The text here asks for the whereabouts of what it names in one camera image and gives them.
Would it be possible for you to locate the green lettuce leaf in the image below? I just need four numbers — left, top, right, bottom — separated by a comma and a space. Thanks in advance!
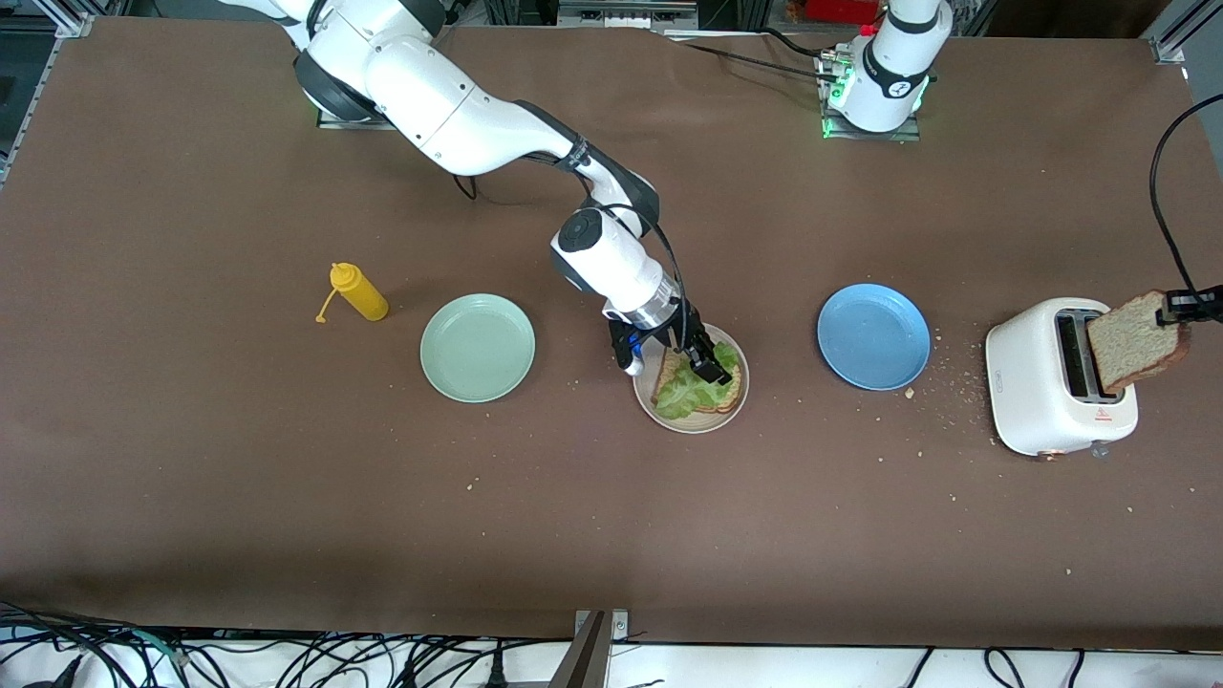
654, 341, 742, 420

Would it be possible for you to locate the red box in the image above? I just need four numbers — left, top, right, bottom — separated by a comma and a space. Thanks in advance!
805, 0, 885, 25

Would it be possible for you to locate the aluminium table rail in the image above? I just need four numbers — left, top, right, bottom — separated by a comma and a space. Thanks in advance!
0, 10, 97, 187

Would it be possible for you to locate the blue plate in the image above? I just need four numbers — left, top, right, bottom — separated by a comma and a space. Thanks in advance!
817, 283, 932, 392

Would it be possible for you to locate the mint green plate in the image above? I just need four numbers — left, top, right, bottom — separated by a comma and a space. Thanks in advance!
420, 292, 537, 404

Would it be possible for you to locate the yellow mustard squeeze bottle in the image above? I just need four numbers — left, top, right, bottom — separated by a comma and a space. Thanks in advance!
316, 262, 390, 324

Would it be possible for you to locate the brown bread slice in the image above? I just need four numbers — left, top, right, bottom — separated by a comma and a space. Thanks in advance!
1086, 290, 1193, 392
651, 349, 744, 415

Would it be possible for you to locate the white toaster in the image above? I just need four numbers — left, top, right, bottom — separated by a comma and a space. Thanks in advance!
985, 297, 1140, 462

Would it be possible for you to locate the black cable tangle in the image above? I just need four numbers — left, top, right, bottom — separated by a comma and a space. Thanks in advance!
0, 602, 670, 688

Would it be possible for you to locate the beige plate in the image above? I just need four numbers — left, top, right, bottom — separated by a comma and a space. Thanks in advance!
633, 320, 751, 435

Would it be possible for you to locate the grey metal frame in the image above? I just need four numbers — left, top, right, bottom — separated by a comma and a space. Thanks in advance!
559, 0, 698, 30

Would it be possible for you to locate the metal mounting bracket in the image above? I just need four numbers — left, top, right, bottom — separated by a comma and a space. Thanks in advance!
549, 609, 630, 688

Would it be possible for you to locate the aluminium corner profile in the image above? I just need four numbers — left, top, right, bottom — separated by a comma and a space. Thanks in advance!
1151, 14, 1205, 66

